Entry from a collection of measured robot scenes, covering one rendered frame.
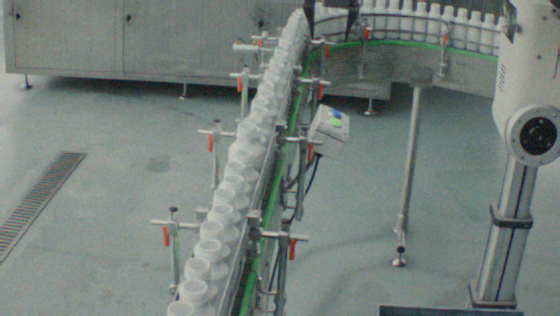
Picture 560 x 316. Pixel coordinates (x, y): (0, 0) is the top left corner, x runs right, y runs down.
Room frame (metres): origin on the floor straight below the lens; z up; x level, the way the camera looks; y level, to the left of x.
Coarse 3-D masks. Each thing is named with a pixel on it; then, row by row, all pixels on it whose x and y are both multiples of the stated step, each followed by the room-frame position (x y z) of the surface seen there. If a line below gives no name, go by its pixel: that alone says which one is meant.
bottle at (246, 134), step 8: (240, 128) 1.38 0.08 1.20; (248, 128) 1.41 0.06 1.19; (256, 128) 1.40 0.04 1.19; (240, 136) 1.38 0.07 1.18; (248, 136) 1.38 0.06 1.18; (232, 144) 1.40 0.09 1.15; (240, 144) 1.38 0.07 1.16; (248, 144) 1.38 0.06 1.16; (256, 144) 1.39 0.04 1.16; (232, 152) 1.38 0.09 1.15; (256, 152) 1.38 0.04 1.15; (232, 160) 1.37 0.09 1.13; (256, 160) 1.37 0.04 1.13; (256, 168) 1.37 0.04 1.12
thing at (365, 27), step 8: (360, 24) 2.83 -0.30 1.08; (368, 24) 2.82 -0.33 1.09; (448, 24) 2.89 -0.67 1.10; (352, 32) 2.86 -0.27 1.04; (368, 32) 2.80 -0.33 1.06; (448, 32) 2.85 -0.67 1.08; (448, 40) 2.90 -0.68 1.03; (360, 48) 2.87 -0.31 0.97; (360, 56) 2.84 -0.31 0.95; (448, 56) 2.90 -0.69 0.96; (360, 72) 2.81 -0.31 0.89; (440, 72) 2.86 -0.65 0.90; (440, 80) 2.86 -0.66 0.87
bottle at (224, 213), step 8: (216, 208) 1.11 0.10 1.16; (224, 208) 1.12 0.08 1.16; (232, 208) 1.11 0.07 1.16; (216, 216) 1.09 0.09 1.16; (224, 216) 1.08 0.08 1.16; (232, 216) 1.09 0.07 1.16; (224, 224) 1.08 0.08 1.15; (232, 224) 1.09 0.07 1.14; (224, 232) 1.08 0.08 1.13; (232, 232) 1.09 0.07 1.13; (224, 240) 1.07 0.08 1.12; (232, 240) 1.08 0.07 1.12; (232, 248) 1.08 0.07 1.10; (232, 256) 1.08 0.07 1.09; (232, 280) 1.08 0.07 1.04; (232, 288) 1.08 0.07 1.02
